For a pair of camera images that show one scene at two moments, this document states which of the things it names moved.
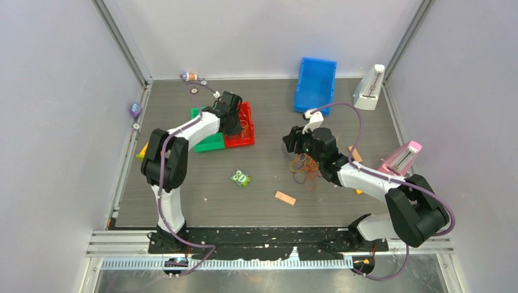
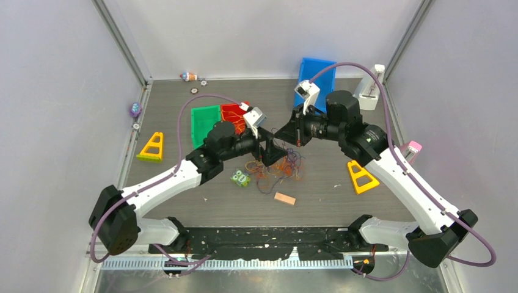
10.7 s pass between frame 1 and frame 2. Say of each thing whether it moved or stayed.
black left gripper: moved
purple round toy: stayed
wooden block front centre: stayed
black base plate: stayed
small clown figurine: stayed
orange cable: moved
